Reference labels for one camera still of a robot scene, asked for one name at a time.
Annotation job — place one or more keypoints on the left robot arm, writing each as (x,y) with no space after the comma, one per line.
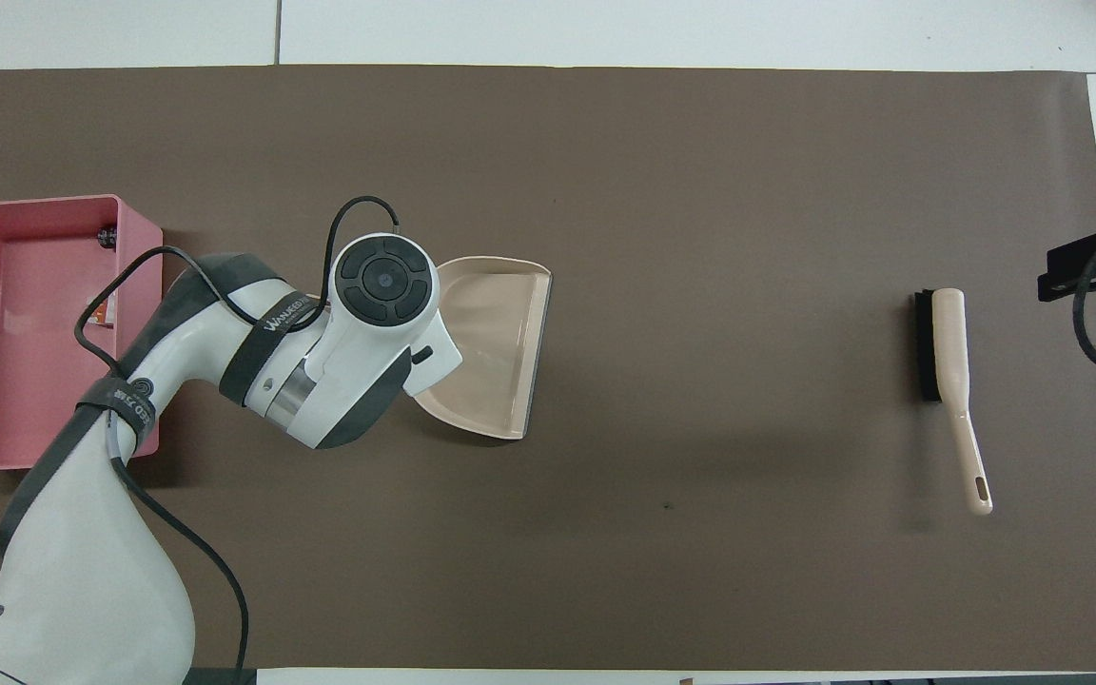
(82,533)

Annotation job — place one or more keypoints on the small orange e-waste part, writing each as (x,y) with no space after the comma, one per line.
(108,310)

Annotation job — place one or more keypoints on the small black e-waste part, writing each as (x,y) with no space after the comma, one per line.
(108,236)

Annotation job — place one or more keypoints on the pink plastic bin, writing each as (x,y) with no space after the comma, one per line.
(25,333)

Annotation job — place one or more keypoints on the beige plastic dustpan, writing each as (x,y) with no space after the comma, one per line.
(491,342)

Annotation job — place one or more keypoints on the beige hand brush black bristles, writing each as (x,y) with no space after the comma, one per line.
(949,352)

